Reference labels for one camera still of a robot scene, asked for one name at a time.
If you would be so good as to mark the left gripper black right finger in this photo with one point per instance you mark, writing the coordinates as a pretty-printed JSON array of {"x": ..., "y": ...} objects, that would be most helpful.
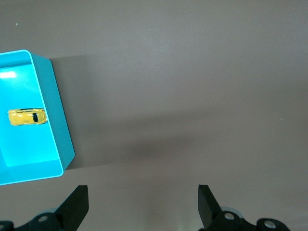
[{"x": 207, "y": 207}]

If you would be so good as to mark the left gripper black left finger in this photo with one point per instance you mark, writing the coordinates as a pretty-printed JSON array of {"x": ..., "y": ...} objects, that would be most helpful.
[{"x": 74, "y": 207}]

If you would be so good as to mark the yellow beetle toy car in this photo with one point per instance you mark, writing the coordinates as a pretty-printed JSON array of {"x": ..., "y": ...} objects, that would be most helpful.
[{"x": 21, "y": 118}]

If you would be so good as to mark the turquoise plastic bin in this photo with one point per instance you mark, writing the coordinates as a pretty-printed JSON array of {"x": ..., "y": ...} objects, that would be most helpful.
[{"x": 24, "y": 146}]

